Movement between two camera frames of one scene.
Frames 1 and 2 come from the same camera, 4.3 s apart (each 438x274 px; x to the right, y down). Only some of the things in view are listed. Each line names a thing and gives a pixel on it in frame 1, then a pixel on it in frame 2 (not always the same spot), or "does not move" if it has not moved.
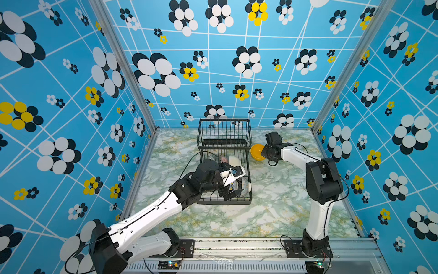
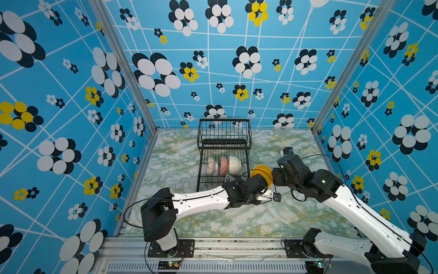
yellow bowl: (255, 150) to (266, 172)
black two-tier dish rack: (227, 140) does not move
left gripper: (230, 194) to (255, 201)
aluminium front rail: (263, 256) does not move
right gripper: (263, 153) to (277, 173)
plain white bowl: (234, 161) does not move
